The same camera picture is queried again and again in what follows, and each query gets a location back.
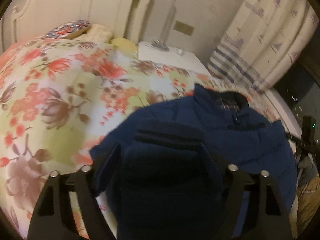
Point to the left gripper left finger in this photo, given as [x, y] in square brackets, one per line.
[53, 216]

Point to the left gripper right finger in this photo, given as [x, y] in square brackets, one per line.
[266, 215]

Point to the navy blue puffer jacket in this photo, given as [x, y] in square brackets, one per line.
[164, 166]

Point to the white window bench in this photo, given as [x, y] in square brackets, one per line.
[291, 124]

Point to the sailboat print curtain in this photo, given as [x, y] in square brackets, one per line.
[263, 41]

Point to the floral bed quilt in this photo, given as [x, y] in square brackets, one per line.
[59, 98]

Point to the white nightstand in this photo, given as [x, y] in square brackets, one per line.
[187, 60]

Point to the slim white desk lamp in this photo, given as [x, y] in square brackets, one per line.
[160, 42]

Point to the patterned round cushion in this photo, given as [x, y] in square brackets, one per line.
[69, 30]

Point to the cream yellow pillow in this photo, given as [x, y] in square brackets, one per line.
[96, 33]

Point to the white wooden headboard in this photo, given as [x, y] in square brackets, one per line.
[22, 20]

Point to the wall socket plate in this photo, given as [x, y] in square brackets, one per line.
[183, 28]

